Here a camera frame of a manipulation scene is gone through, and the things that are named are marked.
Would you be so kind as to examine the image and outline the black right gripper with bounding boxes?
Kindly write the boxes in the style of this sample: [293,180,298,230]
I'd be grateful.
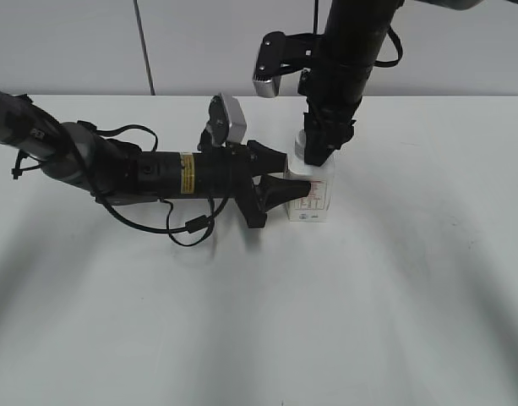
[297,64,364,166]

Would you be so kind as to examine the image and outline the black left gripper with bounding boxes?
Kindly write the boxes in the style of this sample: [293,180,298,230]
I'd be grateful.
[158,140,311,229]

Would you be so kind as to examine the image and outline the white ribbed screw cap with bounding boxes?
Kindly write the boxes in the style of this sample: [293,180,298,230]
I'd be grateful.
[294,129,307,162]

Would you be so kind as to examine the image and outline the white square meinianda bottle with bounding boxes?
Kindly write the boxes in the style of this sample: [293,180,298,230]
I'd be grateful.
[284,149,335,222]

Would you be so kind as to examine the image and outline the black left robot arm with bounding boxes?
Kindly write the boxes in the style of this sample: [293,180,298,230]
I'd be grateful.
[0,91,311,228]

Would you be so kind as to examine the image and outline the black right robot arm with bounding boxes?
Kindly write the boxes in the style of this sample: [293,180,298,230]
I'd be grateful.
[298,1,402,167]

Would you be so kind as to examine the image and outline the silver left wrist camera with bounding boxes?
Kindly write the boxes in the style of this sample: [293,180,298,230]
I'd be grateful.
[205,93,247,147]

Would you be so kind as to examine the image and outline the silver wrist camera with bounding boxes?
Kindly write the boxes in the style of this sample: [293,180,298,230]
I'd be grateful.
[205,93,247,147]
[253,31,319,98]

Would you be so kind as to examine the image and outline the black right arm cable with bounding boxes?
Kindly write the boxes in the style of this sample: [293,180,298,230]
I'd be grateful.
[373,26,404,69]

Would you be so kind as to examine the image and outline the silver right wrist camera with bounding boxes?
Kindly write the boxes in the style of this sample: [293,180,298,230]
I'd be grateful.
[253,31,319,98]

